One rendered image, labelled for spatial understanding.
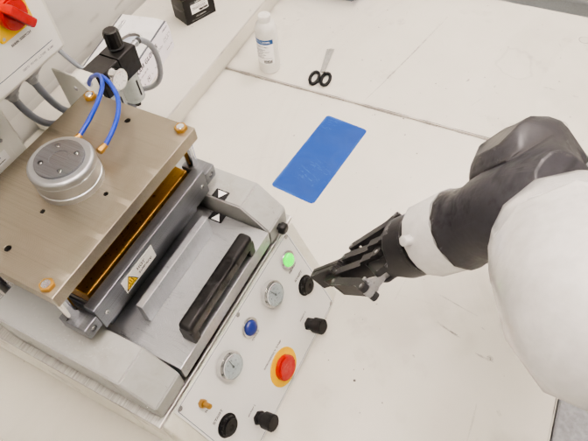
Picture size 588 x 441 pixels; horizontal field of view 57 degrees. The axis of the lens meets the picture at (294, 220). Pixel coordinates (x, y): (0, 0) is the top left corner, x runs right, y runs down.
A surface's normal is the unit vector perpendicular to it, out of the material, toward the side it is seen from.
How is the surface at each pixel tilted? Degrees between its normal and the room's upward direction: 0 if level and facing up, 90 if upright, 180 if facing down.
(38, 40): 90
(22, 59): 90
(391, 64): 0
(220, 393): 65
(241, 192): 0
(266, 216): 41
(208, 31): 0
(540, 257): 56
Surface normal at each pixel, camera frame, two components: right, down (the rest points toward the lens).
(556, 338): -0.71, 0.14
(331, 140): -0.06, -0.58
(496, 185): -0.80, -0.45
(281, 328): 0.78, 0.07
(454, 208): -0.94, -0.25
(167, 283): 0.89, 0.34
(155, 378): 0.53, -0.22
